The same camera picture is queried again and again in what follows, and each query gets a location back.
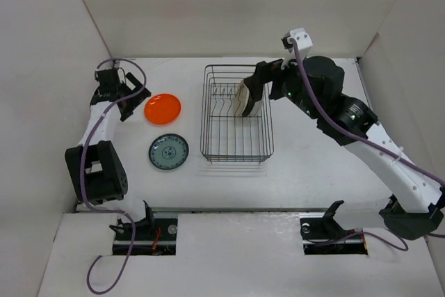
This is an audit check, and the grey wire dish rack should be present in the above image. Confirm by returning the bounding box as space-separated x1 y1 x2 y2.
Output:
200 64 275 163

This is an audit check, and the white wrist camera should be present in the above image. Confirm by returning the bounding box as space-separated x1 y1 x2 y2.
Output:
101 60 120 70
281 28 313 70

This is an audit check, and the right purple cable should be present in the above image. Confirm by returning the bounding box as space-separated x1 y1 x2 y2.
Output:
291 37 445 252

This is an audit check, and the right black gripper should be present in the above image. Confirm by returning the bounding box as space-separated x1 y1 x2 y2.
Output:
243 50 321 120

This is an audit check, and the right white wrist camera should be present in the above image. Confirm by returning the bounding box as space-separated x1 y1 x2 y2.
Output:
281 28 313 70

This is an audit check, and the black plate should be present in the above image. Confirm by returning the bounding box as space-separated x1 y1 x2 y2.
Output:
241 86 255 117

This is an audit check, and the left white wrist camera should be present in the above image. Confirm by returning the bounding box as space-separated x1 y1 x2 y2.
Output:
101 60 120 70

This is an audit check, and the blue patterned plate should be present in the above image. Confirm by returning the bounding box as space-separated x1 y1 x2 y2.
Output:
148 134 189 171

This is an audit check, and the cream floral plate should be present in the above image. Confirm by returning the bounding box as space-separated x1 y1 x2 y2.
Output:
233 81 246 117

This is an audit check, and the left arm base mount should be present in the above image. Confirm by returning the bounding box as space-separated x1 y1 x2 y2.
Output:
109 213 178 256

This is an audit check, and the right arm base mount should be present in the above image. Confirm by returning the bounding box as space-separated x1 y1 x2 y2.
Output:
300 200 368 255

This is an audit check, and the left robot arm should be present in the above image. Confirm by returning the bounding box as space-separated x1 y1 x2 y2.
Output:
65 68 152 211

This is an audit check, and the orange plate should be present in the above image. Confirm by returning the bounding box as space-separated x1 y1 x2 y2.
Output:
144 93 181 126

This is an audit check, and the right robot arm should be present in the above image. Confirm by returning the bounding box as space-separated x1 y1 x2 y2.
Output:
234 56 444 240

